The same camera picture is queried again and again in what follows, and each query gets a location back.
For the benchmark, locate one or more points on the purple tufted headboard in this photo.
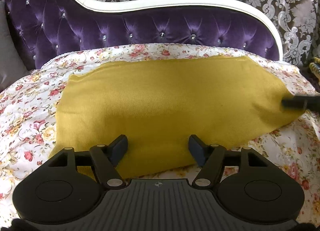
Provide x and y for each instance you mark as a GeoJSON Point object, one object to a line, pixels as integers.
{"type": "Point", "coordinates": [140, 23]}

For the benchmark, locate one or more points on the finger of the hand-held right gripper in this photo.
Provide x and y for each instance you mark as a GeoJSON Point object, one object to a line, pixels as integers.
{"type": "Point", "coordinates": [295, 102]}

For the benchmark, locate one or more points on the floral quilted blanket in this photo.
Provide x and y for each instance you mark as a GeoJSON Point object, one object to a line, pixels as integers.
{"type": "Point", "coordinates": [27, 111]}

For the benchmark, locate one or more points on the striped yellow black cloth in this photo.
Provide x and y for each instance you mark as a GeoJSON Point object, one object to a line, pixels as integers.
{"type": "Point", "coordinates": [315, 67]}

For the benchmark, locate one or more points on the grey cushion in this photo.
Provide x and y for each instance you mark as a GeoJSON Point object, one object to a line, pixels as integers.
{"type": "Point", "coordinates": [8, 53]}

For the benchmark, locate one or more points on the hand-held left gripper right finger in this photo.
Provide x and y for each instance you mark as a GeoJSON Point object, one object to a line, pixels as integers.
{"type": "Point", "coordinates": [198, 151]}

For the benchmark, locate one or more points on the mustard yellow knit sweater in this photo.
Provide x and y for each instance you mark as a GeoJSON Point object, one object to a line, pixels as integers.
{"type": "Point", "coordinates": [170, 101]}

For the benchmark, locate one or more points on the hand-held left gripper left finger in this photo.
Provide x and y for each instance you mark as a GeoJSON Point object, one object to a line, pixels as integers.
{"type": "Point", "coordinates": [119, 149]}

